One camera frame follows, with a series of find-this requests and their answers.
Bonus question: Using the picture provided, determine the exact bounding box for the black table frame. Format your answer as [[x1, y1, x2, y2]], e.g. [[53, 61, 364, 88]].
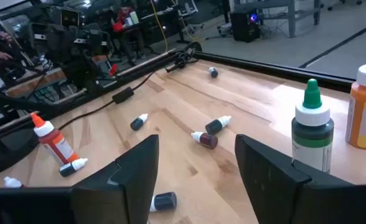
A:
[[0, 41, 355, 138]]

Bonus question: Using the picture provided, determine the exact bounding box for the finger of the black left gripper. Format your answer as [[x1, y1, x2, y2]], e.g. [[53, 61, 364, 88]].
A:
[[82, 32, 96, 62], [44, 32, 59, 62]]

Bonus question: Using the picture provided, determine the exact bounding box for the green food coloring bottle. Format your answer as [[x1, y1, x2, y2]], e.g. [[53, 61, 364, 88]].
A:
[[291, 78, 335, 174]]

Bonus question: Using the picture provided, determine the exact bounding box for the gray metal table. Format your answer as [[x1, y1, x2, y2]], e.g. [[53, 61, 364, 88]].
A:
[[232, 0, 322, 39]]

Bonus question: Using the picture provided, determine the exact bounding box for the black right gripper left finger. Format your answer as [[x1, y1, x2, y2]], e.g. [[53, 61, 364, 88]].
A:
[[0, 134, 160, 224]]

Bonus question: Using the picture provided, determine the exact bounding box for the red food coloring bottle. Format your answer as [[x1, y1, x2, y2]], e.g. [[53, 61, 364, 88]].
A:
[[29, 112, 80, 166]]

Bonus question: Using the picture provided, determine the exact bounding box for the yellow food coloring bottle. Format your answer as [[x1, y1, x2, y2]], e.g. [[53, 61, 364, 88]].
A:
[[345, 42, 366, 151]]

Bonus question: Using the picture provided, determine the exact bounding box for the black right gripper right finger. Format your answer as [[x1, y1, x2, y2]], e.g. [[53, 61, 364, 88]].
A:
[[234, 134, 366, 224]]

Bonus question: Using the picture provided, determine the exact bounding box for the small maroon dropper bottle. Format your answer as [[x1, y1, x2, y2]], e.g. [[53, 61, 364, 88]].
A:
[[190, 131, 219, 150]]

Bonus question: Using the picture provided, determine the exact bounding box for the yellow hanging cable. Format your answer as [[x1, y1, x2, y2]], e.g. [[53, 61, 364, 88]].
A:
[[149, 0, 169, 53]]

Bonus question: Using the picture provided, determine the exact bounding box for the black cable with inline switch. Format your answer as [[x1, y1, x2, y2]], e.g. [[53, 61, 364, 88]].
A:
[[58, 42, 202, 131]]

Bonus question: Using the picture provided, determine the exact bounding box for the black computer tower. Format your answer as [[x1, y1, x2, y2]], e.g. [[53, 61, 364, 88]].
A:
[[230, 11, 261, 43]]

